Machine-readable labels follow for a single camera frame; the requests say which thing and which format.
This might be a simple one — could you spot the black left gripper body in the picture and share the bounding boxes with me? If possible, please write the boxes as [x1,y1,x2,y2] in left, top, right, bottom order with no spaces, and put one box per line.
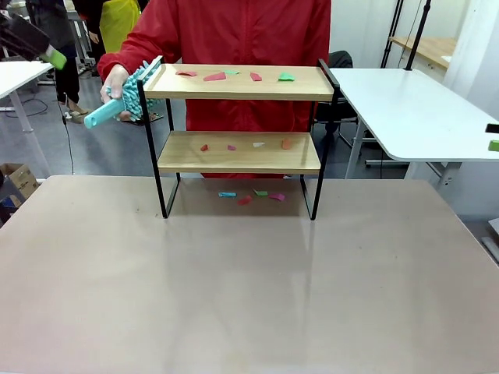
[0,14,51,62]

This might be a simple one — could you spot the teal chenille duster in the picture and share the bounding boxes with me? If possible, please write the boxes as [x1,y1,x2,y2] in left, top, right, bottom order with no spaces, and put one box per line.
[83,55,165,129]

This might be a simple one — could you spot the person's right forearm red sleeve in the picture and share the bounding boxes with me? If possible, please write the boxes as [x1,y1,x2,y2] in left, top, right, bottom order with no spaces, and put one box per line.
[97,49,136,85]

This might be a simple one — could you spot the two-tier wooden metal shelf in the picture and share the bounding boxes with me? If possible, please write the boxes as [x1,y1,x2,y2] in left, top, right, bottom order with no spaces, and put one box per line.
[136,55,341,221]

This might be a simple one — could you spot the person's right hand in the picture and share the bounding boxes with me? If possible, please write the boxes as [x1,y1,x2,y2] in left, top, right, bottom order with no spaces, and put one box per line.
[100,64,133,122]

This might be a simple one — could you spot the bystander in dark clothes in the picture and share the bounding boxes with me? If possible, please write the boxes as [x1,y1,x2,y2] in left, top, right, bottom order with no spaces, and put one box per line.
[25,0,86,120]

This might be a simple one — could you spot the bystander in yellow apron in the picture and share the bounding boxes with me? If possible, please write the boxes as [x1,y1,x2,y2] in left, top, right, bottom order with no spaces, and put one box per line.
[87,0,141,55]

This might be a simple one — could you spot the white table with rounded corner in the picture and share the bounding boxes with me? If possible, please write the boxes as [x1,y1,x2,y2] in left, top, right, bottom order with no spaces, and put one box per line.
[329,68,499,192]

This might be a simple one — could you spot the light wooden table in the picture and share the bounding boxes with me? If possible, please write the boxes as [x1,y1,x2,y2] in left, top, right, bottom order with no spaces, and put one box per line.
[388,36,458,71]

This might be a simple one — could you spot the black pole stand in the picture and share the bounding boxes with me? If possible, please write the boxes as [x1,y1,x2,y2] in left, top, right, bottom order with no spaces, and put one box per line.
[404,0,433,72]

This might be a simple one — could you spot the cardboard box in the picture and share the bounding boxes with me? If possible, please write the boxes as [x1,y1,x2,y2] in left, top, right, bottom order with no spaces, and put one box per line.
[0,162,40,196]

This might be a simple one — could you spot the black tripod legs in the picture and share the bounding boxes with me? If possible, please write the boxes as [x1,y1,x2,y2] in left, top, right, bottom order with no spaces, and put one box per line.
[380,0,405,69]

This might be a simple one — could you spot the black office chair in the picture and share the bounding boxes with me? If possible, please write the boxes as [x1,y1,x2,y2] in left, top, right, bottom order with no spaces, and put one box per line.
[311,50,362,157]

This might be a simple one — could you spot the person's red jacket torso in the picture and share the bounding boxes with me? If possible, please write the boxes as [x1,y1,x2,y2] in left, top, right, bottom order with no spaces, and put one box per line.
[97,0,332,180]

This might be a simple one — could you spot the black floor cable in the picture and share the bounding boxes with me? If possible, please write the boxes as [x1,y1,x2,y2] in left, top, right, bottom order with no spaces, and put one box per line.
[56,91,75,176]

